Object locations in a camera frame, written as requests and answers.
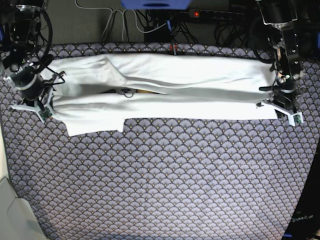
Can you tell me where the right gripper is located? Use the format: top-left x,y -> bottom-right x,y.
3,59 -> 65,102

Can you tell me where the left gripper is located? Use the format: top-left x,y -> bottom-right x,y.
259,77 -> 301,113

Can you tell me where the white printed T-shirt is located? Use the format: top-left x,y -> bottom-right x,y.
41,53 -> 277,136

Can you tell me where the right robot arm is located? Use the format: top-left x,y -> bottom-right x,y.
0,0 -> 62,106

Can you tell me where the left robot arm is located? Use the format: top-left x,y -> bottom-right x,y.
249,0 -> 304,114

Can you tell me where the red clamp on table edge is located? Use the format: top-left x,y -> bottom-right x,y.
169,44 -> 178,56

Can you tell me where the black power strip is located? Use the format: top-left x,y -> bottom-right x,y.
188,9 -> 244,20

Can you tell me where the blue box at top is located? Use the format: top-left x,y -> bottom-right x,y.
121,0 -> 191,10

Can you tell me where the grey plastic bin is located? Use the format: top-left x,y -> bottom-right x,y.
0,177 -> 46,240

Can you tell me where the patterned purple table cloth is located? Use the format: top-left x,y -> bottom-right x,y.
0,58 -> 320,240

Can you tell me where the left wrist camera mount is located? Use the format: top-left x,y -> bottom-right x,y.
256,100 -> 304,127

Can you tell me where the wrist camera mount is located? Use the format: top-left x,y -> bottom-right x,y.
10,71 -> 67,123
256,100 -> 304,127

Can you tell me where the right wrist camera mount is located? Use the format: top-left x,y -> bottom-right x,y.
10,71 -> 67,123

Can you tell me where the white cable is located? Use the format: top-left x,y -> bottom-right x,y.
74,0 -> 168,41

